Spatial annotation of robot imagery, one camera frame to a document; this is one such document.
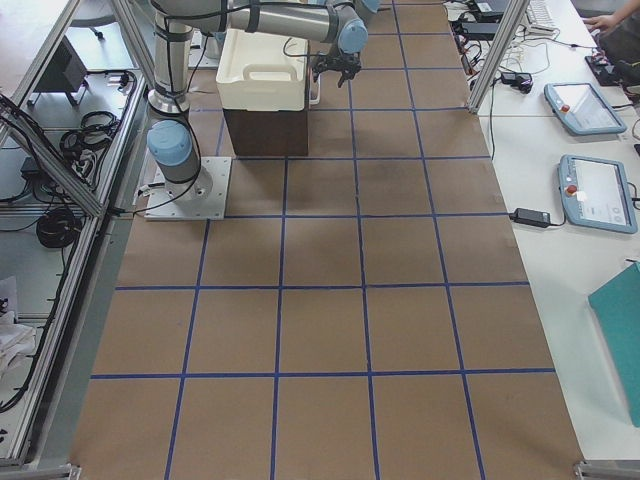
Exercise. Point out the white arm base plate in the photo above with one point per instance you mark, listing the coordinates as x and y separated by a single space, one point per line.
206 199

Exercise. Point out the lower blue teach pendant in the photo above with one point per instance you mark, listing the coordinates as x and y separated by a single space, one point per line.
594 193

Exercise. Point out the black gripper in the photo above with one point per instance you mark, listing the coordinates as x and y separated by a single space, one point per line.
347 67

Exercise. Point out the dark wooden drawer cabinet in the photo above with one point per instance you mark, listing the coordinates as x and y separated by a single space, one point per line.
269 134

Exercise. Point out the black power adapter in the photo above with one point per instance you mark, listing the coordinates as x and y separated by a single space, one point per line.
535 218

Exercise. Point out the aluminium frame post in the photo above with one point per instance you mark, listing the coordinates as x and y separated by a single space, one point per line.
506 32

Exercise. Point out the blue teach pendant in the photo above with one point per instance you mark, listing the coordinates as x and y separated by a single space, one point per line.
594 193
582 109

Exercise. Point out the white plastic tray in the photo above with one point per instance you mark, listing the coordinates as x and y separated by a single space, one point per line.
262 72

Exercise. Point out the person hand at desk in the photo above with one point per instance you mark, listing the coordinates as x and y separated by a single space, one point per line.
601 22

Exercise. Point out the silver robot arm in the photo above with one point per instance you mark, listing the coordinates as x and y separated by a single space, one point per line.
341 24

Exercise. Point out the upper blue teach pendant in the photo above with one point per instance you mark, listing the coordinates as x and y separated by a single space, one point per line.
582 109

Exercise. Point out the white keyboard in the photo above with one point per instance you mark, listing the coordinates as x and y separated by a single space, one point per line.
538 15

